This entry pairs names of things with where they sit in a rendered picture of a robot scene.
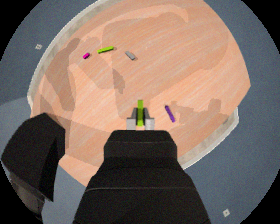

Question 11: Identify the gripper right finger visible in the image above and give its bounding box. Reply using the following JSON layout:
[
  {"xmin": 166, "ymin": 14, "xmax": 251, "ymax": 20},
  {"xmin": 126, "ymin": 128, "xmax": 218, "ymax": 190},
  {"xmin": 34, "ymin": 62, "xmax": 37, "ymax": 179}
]
[{"xmin": 143, "ymin": 107, "xmax": 155, "ymax": 130}]

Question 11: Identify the lime green rod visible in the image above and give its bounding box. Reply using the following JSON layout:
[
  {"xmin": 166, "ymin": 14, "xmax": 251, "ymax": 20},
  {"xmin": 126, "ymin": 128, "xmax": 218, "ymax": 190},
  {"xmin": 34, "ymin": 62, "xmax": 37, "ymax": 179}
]
[
  {"xmin": 138, "ymin": 100, "xmax": 143, "ymax": 127},
  {"xmin": 97, "ymin": 46, "xmax": 114, "ymax": 54}
]

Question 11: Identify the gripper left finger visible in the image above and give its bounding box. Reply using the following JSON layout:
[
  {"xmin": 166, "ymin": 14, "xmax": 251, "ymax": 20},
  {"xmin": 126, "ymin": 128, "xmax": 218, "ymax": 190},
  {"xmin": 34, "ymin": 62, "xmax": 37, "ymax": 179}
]
[{"xmin": 126, "ymin": 107, "xmax": 138, "ymax": 130}]

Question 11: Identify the grey rod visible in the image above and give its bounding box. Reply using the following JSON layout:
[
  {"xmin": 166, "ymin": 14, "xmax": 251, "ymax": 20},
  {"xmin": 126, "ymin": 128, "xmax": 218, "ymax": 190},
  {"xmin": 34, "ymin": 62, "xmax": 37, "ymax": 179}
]
[{"xmin": 126, "ymin": 51, "xmax": 135, "ymax": 61}]

